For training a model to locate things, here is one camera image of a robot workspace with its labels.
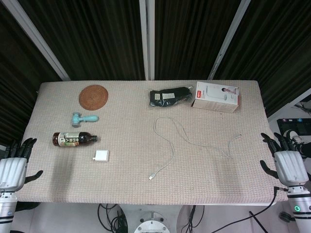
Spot dark pleated curtain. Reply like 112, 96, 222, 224
0, 0, 311, 146

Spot beige waffle table cover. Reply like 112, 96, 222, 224
18, 80, 290, 203

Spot black socks in plastic bag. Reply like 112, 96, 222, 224
149, 84, 195, 107

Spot dark drink bottle with label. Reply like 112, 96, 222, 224
52, 131, 99, 148

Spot grey round robot base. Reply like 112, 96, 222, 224
133, 211, 171, 233

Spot round woven brown coaster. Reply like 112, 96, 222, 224
78, 84, 109, 110

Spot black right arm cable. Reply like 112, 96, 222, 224
184, 185, 289, 233

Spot white slanted frame post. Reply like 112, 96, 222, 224
0, 0, 71, 81
207, 0, 253, 80

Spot white charger adapter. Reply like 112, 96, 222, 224
91, 150, 111, 162

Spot white red product box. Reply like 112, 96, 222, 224
190, 81, 242, 114

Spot white black sneaker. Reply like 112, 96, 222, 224
291, 130, 311, 158

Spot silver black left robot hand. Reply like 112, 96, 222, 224
0, 137, 44, 192

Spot black stand rod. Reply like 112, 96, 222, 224
249, 210, 269, 233

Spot black floor cable bundle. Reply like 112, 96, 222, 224
97, 203, 131, 233

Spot white upright frame post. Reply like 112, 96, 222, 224
138, 0, 156, 81

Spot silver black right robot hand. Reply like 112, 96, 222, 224
259, 131, 310, 188

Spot white usb cable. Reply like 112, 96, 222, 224
148, 117, 242, 181

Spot teal massage hammer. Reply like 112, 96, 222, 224
71, 111, 100, 128

